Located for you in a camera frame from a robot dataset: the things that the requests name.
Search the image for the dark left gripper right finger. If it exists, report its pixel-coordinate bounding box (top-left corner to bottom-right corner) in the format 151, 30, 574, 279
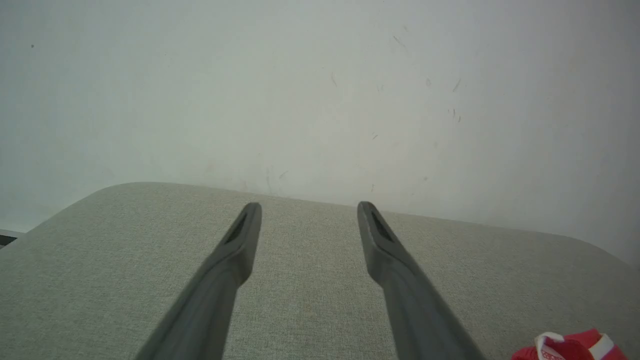
356, 201, 489, 360

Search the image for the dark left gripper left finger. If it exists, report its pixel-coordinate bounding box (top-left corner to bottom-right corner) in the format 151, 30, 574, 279
135, 202, 263, 360

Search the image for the red garment with white trim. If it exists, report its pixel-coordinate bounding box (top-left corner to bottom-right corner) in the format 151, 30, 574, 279
511, 328, 629, 360

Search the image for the grey fabric sofa seat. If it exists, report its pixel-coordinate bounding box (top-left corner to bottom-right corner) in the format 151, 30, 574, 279
0, 182, 640, 360

